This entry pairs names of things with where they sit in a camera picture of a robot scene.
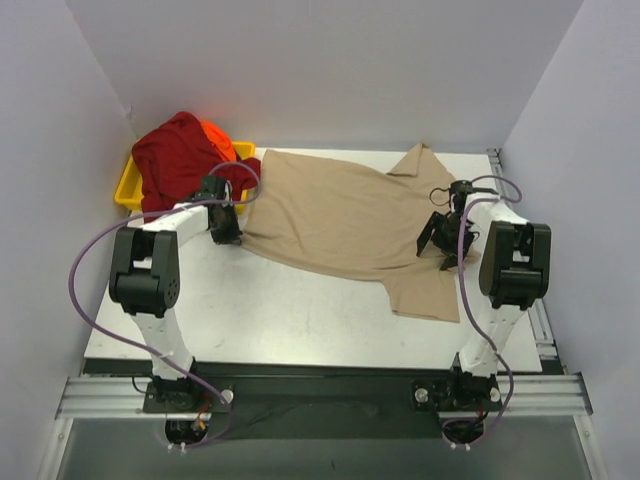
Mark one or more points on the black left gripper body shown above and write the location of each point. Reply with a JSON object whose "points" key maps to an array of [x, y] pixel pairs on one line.
{"points": [[223, 226]]}

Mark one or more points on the aluminium frame rail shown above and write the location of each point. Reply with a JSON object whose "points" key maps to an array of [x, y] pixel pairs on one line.
{"points": [[114, 397]]}

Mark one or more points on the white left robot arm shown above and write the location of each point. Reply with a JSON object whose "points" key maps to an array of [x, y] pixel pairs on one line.
{"points": [[145, 271]]}

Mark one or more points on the orange t shirt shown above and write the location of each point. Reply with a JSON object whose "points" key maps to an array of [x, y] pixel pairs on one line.
{"points": [[220, 142]]}

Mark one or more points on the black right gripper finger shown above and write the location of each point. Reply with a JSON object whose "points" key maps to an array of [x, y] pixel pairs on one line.
{"points": [[424, 237], [450, 257]]}

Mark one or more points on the dark red t shirt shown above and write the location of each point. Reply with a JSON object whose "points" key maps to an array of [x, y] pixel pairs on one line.
{"points": [[173, 158]]}

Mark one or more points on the beige t shirt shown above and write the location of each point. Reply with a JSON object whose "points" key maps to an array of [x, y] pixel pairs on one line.
{"points": [[342, 219]]}

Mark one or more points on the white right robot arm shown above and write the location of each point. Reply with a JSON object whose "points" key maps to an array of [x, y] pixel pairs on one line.
{"points": [[514, 265]]}

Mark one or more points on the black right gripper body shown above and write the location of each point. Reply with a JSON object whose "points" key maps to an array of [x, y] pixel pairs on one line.
{"points": [[446, 228]]}

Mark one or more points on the yellow plastic bin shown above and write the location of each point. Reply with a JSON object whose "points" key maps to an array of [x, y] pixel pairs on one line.
{"points": [[129, 190]]}

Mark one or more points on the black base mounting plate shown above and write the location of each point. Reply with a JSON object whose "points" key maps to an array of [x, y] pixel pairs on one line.
{"points": [[251, 401]]}

